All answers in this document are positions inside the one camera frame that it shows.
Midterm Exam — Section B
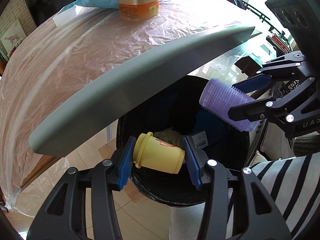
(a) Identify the striped sleeve forearm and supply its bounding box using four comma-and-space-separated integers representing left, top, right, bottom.
250, 153, 319, 239

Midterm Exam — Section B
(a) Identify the purple hair roller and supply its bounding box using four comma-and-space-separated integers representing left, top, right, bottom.
199, 79, 259, 132

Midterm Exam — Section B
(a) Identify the yellow plastic cup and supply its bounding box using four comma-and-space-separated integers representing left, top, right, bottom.
132, 132, 185, 174

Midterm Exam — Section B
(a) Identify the black round trash bin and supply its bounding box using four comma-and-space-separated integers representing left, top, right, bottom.
116, 75, 251, 208

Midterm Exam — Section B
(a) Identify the giraffe picture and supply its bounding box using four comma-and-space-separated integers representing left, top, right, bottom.
1, 19, 26, 57

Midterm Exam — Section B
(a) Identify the white barcode carton box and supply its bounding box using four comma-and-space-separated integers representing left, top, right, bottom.
191, 131, 208, 149

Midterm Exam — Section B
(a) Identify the beige tissue wad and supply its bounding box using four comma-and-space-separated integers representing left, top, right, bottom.
153, 128, 182, 147

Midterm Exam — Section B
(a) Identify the orange jar cream lid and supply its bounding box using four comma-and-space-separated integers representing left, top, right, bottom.
118, 0, 159, 21

